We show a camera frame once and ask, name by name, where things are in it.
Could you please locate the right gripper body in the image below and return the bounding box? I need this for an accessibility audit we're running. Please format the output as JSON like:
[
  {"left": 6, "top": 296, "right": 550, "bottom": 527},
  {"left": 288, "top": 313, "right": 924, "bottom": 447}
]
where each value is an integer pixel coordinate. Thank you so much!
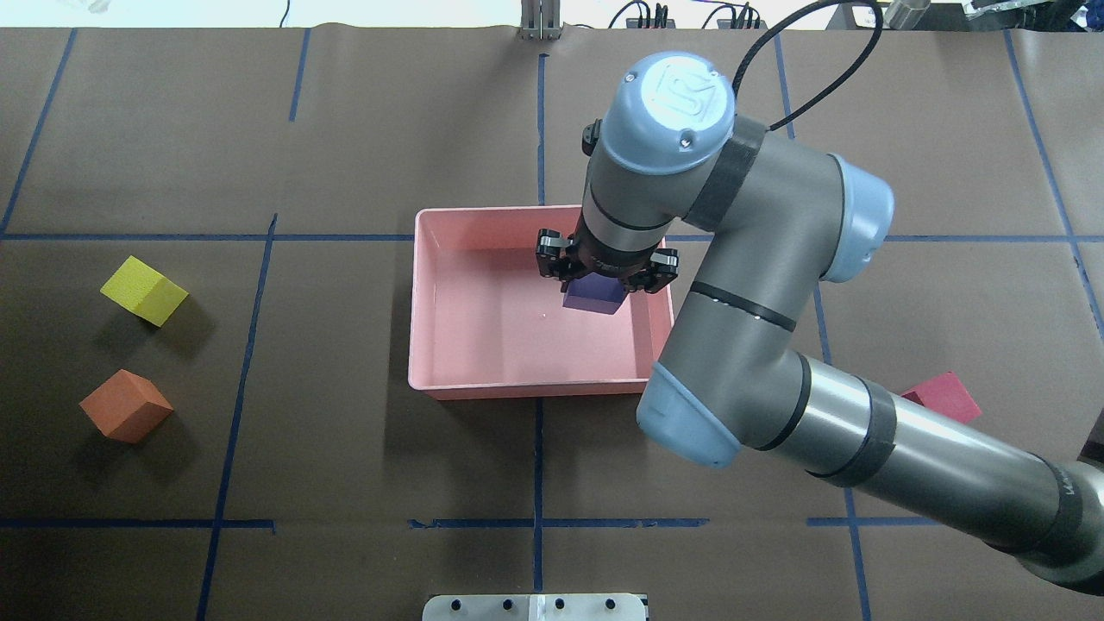
[{"left": 535, "top": 228, "right": 680, "bottom": 294}]

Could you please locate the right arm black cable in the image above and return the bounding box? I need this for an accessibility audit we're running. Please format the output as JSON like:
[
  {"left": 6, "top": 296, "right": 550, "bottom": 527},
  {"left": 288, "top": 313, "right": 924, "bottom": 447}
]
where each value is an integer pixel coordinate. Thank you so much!
[{"left": 731, "top": 0, "right": 887, "bottom": 135}]

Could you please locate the pink plastic bin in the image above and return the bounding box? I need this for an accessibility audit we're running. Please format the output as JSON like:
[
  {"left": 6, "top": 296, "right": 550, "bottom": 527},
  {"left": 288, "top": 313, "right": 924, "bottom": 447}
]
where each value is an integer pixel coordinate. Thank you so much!
[{"left": 408, "top": 206, "right": 675, "bottom": 400}]

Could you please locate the orange foam block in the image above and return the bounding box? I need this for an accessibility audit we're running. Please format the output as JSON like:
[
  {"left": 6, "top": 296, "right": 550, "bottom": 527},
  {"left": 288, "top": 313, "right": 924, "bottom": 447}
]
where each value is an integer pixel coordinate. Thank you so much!
[{"left": 79, "top": 369, "right": 174, "bottom": 444}]

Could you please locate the metal cup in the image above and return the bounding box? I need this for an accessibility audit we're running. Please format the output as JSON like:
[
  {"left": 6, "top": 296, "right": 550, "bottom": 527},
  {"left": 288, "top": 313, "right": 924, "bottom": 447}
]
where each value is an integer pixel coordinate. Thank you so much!
[{"left": 882, "top": 0, "right": 932, "bottom": 31}]

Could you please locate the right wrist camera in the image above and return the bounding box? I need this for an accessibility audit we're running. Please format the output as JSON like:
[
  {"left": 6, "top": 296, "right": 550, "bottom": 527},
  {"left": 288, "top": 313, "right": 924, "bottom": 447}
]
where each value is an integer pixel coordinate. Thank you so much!
[{"left": 580, "top": 118, "right": 602, "bottom": 157}]

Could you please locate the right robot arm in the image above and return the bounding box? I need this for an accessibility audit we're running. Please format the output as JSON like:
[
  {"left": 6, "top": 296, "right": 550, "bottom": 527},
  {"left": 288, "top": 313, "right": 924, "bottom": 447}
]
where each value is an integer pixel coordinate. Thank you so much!
[{"left": 535, "top": 51, "right": 1103, "bottom": 596}]

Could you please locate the yellow foam block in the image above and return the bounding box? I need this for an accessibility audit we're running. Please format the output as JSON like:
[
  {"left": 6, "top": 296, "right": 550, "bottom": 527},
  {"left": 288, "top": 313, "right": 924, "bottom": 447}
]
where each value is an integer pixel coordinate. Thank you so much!
[{"left": 100, "top": 255, "right": 189, "bottom": 329}]

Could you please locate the aluminium frame post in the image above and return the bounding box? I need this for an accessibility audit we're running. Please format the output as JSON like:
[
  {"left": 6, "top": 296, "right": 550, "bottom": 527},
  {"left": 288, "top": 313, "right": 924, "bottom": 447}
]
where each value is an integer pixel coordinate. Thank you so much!
[{"left": 519, "top": 0, "right": 562, "bottom": 41}]

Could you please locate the red foam block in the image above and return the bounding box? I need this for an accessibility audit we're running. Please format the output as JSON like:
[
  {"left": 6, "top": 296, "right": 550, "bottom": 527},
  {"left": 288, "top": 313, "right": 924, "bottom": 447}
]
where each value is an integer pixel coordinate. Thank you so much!
[{"left": 900, "top": 371, "right": 981, "bottom": 423}]

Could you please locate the purple foam block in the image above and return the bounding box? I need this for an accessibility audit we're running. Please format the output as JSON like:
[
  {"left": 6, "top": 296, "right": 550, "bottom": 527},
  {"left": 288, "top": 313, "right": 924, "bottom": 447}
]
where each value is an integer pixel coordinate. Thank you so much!
[{"left": 562, "top": 273, "right": 627, "bottom": 316}]

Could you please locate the metal base plate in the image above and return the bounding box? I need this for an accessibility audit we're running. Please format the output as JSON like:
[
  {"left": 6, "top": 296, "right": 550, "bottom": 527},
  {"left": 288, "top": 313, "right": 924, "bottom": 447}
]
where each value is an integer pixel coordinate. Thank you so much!
[{"left": 421, "top": 593, "right": 651, "bottom": 620}]

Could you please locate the black box under cup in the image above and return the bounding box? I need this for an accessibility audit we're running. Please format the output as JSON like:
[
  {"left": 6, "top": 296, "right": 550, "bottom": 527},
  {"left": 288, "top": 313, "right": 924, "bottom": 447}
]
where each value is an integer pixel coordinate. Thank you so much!
[{"left": 825, "top": 3, "right": 972, "bottom": 32}]

